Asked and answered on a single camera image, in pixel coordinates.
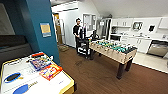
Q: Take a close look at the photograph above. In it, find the person in dark clothes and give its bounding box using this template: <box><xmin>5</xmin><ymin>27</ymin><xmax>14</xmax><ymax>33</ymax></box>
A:
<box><xmin>72</xmin><ymin>17</ymin><xmax>85</xmax><ymax>51</ymax></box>

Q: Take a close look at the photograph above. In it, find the cardboard box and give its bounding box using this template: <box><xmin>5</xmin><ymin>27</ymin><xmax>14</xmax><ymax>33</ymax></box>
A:
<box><xmin>59</xmin><ymin>44</ymin><xmax>70</xmax><ymax>53</ymax></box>

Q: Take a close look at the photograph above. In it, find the grey bulletin board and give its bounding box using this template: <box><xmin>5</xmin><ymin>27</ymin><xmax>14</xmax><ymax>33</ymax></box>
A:
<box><xmin>82</xmin><ymin>13</ymin><xmax>98</xmax><ymax>33</ymax></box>

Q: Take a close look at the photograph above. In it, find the green foosball table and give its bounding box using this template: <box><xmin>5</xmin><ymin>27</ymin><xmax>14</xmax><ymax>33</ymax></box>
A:
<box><xmin>88</xmin><ymin>38</ymin><xmax>139</xmax><ymax>81</ymax></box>

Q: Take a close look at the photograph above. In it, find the wooden door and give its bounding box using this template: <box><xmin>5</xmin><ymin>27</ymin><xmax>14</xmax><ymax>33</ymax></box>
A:
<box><xmin>53</xmin><ymin>13</ymin><xmax>65</xmax><ymax>46</ymax></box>

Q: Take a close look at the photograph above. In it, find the black built-in microwave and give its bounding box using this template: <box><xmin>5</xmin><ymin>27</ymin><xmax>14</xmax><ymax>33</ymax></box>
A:
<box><xmin>109</xmin><ymin>33</ymin><xmax>122</xmax><ymax>42</ymax></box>

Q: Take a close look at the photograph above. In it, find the orange and white game box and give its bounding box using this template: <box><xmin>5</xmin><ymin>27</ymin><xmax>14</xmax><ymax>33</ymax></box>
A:
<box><xmin>38</xmin><ymin>63</ymin><xmax>64</xmax><ymax>82</ymax></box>

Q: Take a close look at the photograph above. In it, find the colourful game box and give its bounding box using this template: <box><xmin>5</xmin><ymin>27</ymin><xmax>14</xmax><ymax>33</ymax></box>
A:
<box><xmin>28</xmin><ymin>54</ymin><xmax>53</xmax><ymax>72</ymax></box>

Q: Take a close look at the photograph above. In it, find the red flat object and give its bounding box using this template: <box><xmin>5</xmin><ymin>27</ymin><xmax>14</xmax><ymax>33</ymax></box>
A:
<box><xmin>30</xmin><ymin>52</ymin><xmax>46</xmax><ymax>59</ymax></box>

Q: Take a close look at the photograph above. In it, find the white two-door base cabinet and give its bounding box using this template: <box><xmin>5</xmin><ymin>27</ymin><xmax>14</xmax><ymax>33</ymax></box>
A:
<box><xmin>133</xmin><ymin>37</ymin><xmax>153</xmax><ymax>55</ymax></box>

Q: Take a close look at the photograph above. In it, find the white decorated table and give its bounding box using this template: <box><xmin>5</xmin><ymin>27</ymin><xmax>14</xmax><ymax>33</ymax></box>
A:
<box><xmin>0</xmin><ymin>51</ymin><xmax>76</xmax><ymax>94</ymax></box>

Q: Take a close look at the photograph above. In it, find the dark grey sofa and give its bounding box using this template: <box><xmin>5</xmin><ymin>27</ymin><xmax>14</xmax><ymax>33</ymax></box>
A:
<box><xmin>0</xmin><ymin>34</ymin><xmax>35</xmax><ymax>66</ymax></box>

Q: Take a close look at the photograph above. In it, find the interior glass window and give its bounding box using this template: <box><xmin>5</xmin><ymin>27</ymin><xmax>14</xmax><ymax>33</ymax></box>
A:
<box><xmin>0</xmin><ymin>3</ymin><xmax>16</xmax><ymax>36</ymax></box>

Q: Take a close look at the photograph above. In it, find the white wall outlet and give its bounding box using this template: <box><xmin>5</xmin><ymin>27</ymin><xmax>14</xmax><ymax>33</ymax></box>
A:
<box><xmin>49</xmin><ymin>55</ymin><xmax>55</xmax><ymax>61</ymax></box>

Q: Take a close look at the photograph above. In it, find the yellow wall sign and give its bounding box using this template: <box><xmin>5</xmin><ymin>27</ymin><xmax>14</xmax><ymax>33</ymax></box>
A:
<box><xmin>39</xmin><ymin>22</ymin><xmax>53</xmax><ymax>39</ymax></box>

